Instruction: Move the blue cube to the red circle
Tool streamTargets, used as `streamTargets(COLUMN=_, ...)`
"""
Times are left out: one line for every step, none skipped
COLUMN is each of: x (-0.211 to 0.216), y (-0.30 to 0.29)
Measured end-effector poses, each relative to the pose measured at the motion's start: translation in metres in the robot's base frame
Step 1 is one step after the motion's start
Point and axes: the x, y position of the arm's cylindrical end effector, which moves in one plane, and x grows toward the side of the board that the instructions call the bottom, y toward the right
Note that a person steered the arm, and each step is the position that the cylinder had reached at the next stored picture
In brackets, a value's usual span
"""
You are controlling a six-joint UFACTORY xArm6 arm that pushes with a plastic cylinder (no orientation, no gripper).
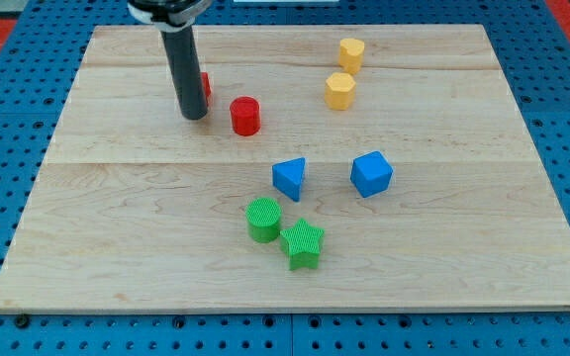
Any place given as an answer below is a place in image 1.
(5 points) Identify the yellow heart block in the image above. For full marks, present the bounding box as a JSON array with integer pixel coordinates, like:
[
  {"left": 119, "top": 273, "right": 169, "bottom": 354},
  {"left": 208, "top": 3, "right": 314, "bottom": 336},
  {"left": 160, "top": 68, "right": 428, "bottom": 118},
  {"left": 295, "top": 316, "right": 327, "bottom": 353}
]
[{"left": 338, "top": 38, "right": 365, "bottom": 74}]

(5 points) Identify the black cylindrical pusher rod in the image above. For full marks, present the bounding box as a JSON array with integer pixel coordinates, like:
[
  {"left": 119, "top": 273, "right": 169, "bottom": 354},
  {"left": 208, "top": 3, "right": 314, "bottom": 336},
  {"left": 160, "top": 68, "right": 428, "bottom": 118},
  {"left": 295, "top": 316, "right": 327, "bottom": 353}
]
[{"left": 161, "top": 26, "right": 208, "bottom": 120}]

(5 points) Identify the red cylinder block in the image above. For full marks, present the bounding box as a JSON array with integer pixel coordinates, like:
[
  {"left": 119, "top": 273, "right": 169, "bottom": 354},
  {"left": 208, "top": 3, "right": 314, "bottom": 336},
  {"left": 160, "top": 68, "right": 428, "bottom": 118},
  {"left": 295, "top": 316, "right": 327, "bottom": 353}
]
[{"left": 230, "top": 96, "right": 261, "bottom": 136}]

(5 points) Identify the wooden board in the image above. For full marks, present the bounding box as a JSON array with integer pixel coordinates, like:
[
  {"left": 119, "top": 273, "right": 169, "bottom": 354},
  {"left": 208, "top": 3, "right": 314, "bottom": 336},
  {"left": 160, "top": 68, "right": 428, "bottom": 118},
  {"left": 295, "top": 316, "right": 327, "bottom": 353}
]
[{"left": 0, "top": 25, "right": 570, "bottom": 314}]

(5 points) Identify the green star block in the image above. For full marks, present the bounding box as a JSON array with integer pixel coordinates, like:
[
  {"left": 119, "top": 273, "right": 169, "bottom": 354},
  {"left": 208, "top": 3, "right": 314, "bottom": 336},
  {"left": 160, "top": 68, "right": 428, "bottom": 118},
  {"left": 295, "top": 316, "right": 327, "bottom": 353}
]
[{"left": 280, "top": 219, "right": 325, "bottom": 271}]

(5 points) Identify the blue triangle block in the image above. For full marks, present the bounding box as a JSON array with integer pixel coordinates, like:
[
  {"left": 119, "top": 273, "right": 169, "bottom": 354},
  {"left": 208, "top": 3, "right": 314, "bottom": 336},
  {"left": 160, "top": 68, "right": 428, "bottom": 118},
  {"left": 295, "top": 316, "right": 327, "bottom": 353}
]
[{"left": 272, "top": 157, "right": 306, "bottom": 202}]

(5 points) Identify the yellow hexagon block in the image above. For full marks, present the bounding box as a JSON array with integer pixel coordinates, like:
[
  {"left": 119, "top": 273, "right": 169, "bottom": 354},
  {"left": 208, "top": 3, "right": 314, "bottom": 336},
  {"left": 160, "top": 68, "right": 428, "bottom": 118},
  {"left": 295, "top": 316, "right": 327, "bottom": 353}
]
[{"left": 325, "top": 72, "right": 356, "bottom": 111}]

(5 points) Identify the red block behind rod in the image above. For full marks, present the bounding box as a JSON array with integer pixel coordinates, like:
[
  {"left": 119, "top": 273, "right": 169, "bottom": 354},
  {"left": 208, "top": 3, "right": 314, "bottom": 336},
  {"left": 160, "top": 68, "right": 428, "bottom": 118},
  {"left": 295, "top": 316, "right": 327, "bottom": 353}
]
[{"left": 201, "top": 72, "right": 212, "bottom": 107}]

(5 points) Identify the green cylinder block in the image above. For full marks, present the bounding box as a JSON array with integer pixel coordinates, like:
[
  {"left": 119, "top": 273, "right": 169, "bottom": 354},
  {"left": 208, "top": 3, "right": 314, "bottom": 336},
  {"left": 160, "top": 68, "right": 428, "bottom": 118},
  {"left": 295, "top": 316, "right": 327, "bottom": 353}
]
[{"left": 245, "top": 197, "right": 282, "bottom": 243}]

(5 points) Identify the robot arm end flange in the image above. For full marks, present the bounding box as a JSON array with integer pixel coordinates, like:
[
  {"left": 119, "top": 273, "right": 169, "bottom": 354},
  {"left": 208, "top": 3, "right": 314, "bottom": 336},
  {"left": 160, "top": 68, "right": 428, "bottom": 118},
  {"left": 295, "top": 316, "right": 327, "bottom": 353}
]
[{"left": 127, "top": 0, "right": 213, "bottom": 33}]

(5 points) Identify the blue cube block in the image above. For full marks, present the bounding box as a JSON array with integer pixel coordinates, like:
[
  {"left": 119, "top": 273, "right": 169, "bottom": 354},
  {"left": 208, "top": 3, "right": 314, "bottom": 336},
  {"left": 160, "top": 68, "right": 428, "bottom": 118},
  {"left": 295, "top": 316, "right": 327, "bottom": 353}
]
[{"left": 350, "top": 151, "right": 394, "bottom": 198}]

